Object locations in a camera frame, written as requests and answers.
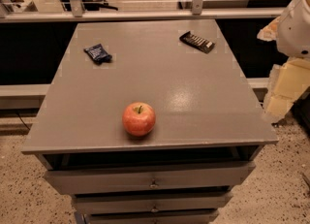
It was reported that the bottom grey drawer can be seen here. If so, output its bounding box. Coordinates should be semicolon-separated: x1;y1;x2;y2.
88;209;218;224

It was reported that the red apple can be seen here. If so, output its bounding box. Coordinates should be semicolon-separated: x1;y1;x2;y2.
122;102;156;137

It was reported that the middle grey drawer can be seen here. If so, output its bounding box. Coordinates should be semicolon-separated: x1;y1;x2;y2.
73;191;233;214

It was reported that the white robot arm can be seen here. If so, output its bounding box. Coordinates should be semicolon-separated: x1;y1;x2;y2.
257;0;310;123

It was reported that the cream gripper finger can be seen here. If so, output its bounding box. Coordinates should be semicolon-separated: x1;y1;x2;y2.
263;57;310;123
257;17;280;42

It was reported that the grey drawer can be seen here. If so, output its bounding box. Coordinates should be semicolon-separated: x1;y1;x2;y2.
45;161;255;195
88;209;218;224
73;191;233;214

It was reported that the black snack bar wrapper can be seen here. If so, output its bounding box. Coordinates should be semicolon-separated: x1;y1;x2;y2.
179;31;215;53

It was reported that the top grey drawer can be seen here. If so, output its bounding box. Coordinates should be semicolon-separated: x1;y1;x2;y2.
45;161;255;195

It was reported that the metal railing frame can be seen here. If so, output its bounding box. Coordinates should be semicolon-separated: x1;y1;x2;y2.
0;0;310;24

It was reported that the blue rxbar blueberry wrapper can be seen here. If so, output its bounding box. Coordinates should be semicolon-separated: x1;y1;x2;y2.
84;44;112;65

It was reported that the grey drawer cabinet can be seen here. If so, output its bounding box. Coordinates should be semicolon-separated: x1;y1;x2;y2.
23;20;277;224

